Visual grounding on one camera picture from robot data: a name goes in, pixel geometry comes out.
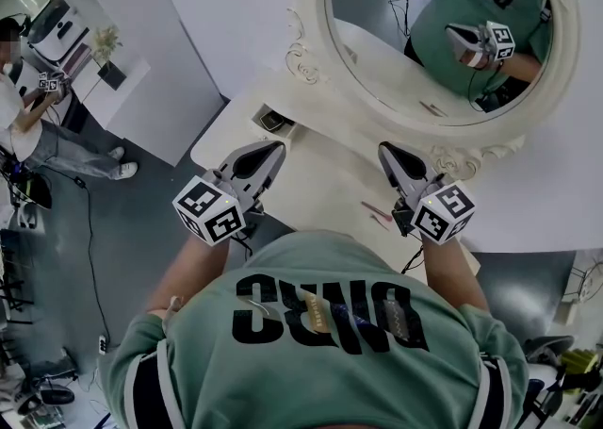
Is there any small dark compact box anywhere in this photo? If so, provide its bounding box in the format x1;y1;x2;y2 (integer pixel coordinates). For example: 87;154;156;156
258;110;286;132

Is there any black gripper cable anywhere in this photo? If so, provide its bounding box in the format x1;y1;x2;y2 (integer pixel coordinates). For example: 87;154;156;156
399;233;428;275
230;223;258;259

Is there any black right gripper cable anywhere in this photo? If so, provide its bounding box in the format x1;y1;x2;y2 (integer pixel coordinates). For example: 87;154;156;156
399;233;428;275

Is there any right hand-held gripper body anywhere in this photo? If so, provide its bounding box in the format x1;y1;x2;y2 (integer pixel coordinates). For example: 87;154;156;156
398;172;476;246

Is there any person's left forearm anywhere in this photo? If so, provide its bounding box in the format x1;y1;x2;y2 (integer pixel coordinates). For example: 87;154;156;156
145;228;232;316

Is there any white counter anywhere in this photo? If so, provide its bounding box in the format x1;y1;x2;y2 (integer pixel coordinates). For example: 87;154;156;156
70;52;153;132

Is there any black gripper-mounted camera box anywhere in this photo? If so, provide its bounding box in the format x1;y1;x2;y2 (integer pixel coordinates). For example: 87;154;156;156
390;198;418;238

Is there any yellow-green ribbed object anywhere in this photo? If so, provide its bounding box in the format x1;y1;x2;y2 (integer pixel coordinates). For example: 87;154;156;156
560;350;600;391

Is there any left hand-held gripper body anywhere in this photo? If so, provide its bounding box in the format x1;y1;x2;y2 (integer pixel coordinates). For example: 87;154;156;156
171;170;272;245

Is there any potted plant in black pot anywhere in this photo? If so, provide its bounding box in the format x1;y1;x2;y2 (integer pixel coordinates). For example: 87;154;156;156
91;25;128;91

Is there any white dressing table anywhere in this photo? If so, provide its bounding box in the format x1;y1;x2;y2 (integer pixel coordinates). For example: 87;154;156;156
189;71;603;287

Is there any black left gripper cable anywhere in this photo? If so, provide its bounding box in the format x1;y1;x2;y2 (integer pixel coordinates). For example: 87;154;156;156
230;223;258;259

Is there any oval mirror with ornate frame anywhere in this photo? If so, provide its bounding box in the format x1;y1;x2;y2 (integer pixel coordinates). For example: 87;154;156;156
285;0;583;181

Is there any person's green t-shirt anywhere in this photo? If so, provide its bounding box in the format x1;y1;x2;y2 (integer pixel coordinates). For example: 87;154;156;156
96;228;531;429

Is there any person's right forearm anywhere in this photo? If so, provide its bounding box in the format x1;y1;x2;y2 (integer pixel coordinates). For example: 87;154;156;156
421;236;491;311

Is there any black floor cable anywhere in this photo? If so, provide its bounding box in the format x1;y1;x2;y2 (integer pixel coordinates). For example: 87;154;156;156
73;175;112;346

